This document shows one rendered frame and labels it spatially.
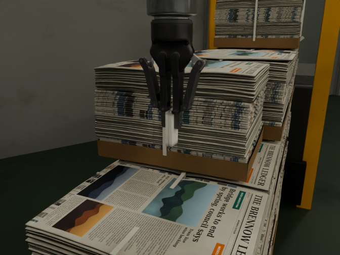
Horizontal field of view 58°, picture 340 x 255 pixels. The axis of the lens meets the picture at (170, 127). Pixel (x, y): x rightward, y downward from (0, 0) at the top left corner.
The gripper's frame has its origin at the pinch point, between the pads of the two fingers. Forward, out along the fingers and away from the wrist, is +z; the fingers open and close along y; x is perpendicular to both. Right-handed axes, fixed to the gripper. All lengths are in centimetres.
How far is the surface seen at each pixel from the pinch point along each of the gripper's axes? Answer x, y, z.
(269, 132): -35.9, -15.6, 10.0
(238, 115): -7.0, -11.6, -2.1
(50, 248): 21.9, 12.6, 16.3
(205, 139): -6.6, -5.1, 3.9
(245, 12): -95, 5, -26
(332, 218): -143, -50, 96
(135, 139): -6.5, 12.0, 6.3
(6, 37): -142, 216, -13
